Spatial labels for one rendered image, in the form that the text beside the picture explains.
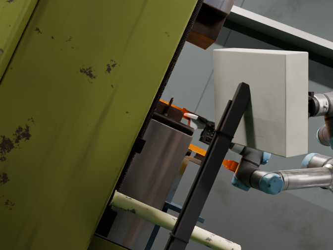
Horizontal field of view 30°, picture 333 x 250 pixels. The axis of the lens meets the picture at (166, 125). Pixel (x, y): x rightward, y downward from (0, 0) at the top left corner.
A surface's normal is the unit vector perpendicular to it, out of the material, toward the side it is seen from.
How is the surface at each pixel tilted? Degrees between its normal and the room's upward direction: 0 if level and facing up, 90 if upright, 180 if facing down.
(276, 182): 90
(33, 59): 90
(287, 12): 90
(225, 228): 90
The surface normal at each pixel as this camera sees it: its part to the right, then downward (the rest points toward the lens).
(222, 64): -0.87, 0.12
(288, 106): 0.50, 0.14
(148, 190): 0.13, -0.04
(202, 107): -0.14, -0.15
